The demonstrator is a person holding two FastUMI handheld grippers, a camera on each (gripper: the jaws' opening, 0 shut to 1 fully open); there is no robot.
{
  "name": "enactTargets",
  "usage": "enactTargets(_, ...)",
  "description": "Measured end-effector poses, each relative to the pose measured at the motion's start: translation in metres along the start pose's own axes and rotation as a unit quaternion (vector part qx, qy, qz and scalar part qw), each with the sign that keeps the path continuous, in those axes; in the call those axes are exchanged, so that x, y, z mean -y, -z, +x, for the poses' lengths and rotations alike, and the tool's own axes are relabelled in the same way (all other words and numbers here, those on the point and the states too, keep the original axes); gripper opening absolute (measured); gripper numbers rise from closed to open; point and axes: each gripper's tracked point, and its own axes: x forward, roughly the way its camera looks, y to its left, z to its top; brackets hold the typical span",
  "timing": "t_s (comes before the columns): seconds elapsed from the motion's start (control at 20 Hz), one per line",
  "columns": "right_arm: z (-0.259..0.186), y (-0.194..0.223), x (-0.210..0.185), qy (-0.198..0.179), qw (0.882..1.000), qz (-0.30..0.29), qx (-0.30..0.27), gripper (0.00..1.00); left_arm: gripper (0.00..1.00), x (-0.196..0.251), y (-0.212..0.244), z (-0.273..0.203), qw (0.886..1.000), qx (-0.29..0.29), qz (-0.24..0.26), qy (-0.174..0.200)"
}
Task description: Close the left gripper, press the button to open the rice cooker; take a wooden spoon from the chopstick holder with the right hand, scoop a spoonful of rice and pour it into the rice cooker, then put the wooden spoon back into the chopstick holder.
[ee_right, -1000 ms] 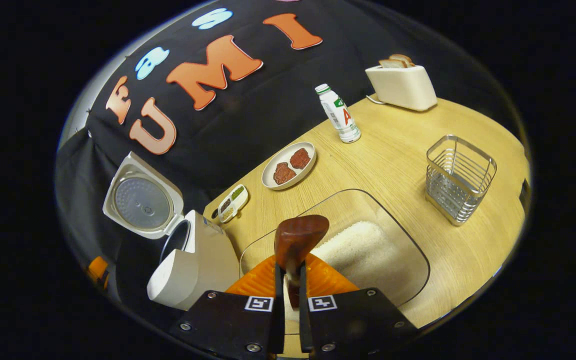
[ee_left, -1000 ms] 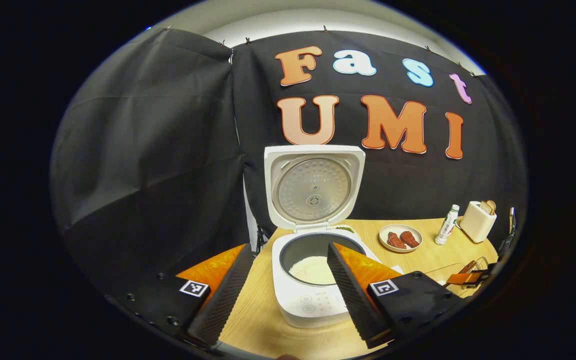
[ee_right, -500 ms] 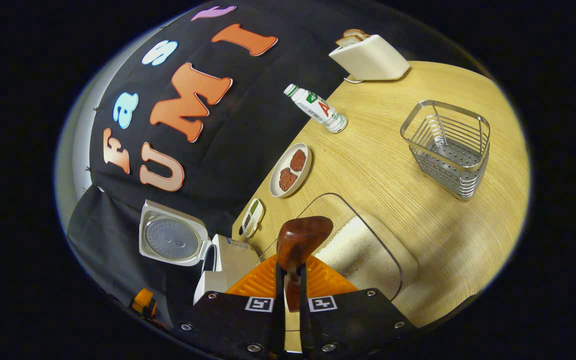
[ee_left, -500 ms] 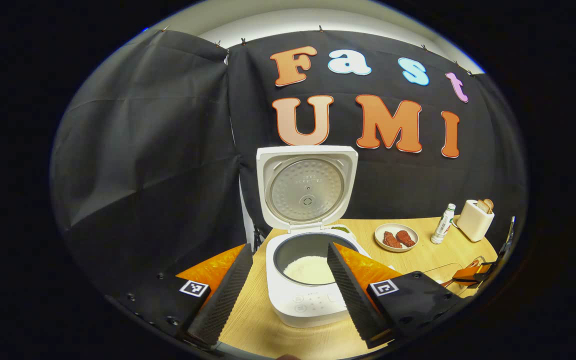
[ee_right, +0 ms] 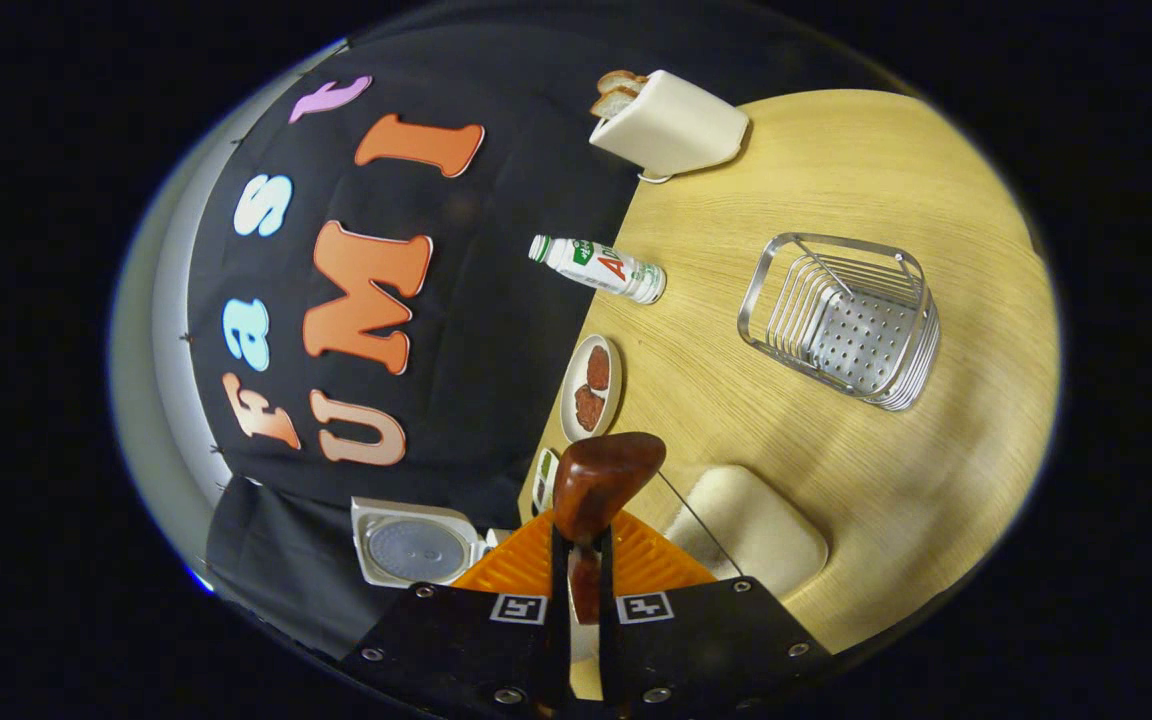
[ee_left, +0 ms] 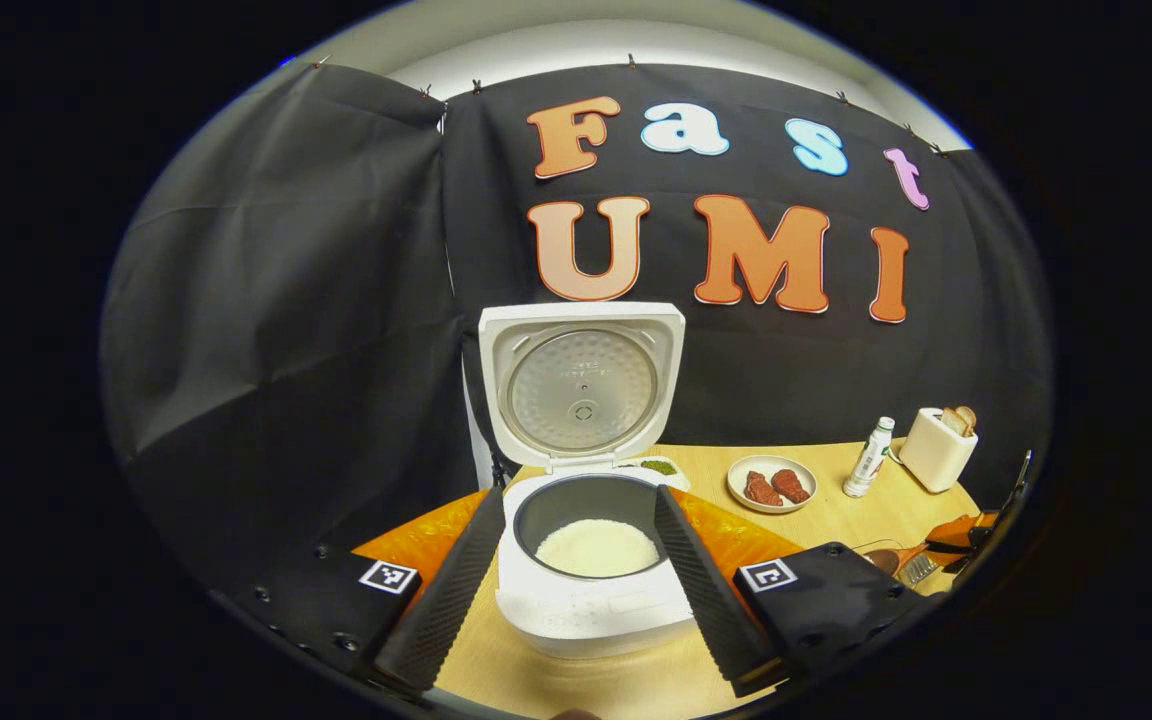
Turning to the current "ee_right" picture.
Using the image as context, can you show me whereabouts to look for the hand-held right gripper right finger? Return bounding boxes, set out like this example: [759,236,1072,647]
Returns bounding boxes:
[596,505,837,716]

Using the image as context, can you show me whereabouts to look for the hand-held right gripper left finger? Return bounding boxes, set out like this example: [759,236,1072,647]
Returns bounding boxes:
[341,510,572,716]

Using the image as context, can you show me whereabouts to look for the dark brown wooden spoon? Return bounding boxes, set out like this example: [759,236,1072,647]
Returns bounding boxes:
[553,432,668,627]

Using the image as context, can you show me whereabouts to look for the white rice cooker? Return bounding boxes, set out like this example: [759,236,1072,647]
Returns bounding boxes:
[350,496,515,591]

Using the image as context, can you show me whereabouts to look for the metal wire chopstick holder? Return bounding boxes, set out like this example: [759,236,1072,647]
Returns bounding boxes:
[736,232,941,413]

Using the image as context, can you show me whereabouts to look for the white divided bean dish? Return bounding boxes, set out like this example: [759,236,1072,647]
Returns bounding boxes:
[531,447,563,517]

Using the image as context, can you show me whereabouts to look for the white round plate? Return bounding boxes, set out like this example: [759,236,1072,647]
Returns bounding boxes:
[559,334,625,444]

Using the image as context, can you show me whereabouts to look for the white green-label drink bottle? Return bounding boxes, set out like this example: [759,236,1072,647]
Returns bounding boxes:
[528,234,668,306]

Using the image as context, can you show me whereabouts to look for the white toaster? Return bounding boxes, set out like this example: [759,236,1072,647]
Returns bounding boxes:
[589,70,751,182]

